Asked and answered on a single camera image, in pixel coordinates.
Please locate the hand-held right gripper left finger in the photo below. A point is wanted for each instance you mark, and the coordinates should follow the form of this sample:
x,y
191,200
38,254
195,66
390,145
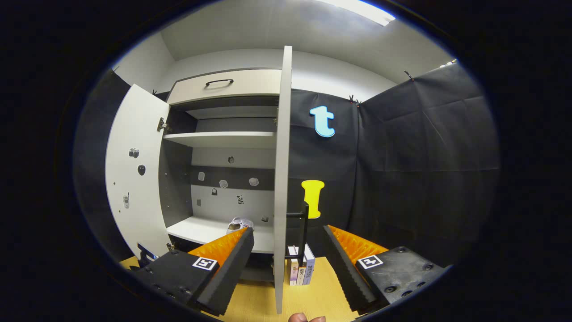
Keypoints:
x,y
230,268

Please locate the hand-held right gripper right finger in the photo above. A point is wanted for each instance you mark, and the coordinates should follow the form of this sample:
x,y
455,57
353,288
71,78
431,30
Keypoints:
x,y
342,273

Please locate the white canvas shoe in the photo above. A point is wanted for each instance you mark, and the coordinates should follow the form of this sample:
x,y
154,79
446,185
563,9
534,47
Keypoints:
x,y
239,223

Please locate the white shoe cabinet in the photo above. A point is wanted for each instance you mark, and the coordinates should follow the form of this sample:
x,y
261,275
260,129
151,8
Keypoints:
x,y
201,228

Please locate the white cabinet door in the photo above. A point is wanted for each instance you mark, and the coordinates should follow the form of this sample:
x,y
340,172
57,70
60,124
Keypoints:
x,y
147,214
282,179

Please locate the cream cabinet drawer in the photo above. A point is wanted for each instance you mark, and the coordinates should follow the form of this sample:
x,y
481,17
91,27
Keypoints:
x,y
250,85

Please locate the lilac book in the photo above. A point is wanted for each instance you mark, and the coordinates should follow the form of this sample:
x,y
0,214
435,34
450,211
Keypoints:
x,y
309,266

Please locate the beige book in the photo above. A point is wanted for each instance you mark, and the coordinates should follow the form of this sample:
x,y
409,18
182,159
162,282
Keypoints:
x,y
301,275

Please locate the white book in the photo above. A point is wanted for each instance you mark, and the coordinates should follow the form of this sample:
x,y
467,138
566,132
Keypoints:
x,y
293,268

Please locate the black backdrop cloth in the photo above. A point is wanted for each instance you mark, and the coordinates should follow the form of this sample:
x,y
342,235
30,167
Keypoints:
x,y
94,156
424,156

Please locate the ceiling light panel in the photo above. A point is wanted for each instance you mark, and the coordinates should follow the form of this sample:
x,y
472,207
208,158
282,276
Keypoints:
x,y
450,62

